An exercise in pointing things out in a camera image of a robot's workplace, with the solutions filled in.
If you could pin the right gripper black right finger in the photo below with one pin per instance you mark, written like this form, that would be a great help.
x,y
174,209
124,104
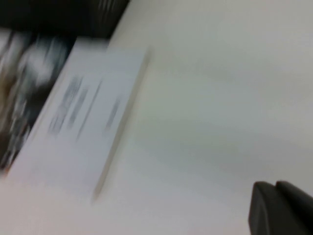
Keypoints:
x,y
298,195

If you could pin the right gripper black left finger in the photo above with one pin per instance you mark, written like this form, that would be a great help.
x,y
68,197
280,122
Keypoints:
x,y
266,215

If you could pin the white autonomous driving book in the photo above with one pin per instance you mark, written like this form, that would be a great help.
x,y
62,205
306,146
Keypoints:
x,y
80,110

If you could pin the black plastic book stand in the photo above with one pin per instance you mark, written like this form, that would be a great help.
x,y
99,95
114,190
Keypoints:
x,y
61,17

